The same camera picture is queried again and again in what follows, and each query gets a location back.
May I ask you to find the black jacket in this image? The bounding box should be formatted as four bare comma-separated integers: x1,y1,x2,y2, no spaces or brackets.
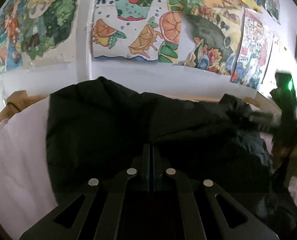
46,77,297,235

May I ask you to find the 2024 dragon drawing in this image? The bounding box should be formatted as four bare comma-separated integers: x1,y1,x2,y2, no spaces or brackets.
231,9,274,90

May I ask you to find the pink bed sheet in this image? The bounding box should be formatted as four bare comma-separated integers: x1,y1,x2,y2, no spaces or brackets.
0,99,57,239

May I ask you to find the whale landscape drawing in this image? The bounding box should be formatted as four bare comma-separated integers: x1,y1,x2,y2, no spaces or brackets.
184,0,243,75

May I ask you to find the orange juice drawing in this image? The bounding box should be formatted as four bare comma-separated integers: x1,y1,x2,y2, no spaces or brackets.
92,0,185,64

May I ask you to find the anime girl drawing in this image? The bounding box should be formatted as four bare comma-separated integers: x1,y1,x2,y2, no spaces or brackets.
0,0,78,73

